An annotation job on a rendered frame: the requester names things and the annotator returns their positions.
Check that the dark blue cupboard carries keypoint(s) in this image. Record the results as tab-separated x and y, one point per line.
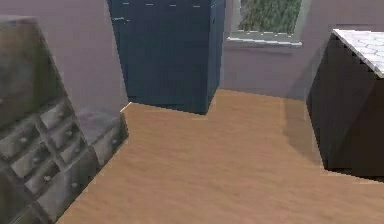
166	56

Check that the grey chest of drawers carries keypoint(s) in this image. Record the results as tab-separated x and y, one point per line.
40	140

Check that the window with white frame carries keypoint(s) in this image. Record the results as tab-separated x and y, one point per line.
268	18

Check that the dark counter with white top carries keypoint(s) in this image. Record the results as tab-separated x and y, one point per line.
350	116

